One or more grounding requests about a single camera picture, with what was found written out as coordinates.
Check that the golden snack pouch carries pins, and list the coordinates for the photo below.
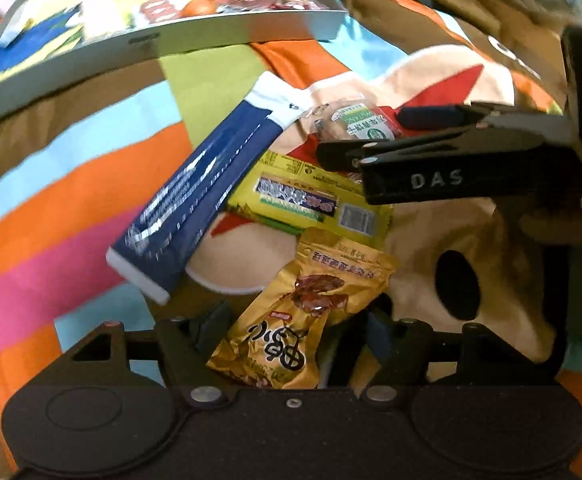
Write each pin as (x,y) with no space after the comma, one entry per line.
(291,305)

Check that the grey shallow box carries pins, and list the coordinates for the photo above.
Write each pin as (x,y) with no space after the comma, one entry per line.
(181,42)

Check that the person's right hand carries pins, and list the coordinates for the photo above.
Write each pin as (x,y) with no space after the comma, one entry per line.
(556,227)

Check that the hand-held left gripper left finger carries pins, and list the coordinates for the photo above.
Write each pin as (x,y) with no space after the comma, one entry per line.
(216,325)

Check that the blue white toothpaste tube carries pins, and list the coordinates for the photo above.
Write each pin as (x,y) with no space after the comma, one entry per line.
(201,185)

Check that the colourful cartoon printed blanket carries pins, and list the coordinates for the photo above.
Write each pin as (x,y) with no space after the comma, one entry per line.
(46,200)

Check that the cartoon drawing sheet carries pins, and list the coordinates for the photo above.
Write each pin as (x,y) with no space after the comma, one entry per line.
(101,10)

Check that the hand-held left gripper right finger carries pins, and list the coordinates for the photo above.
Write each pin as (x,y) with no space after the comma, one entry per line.
(377,332)

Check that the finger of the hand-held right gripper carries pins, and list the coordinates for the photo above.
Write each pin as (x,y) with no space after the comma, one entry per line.
(433,116)
(338,155)

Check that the yellow-green snack packet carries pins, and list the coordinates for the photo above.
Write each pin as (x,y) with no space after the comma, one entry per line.
(296,195)

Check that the green-labelled round biscuit packet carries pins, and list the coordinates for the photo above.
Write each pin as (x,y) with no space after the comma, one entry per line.
(356,120)

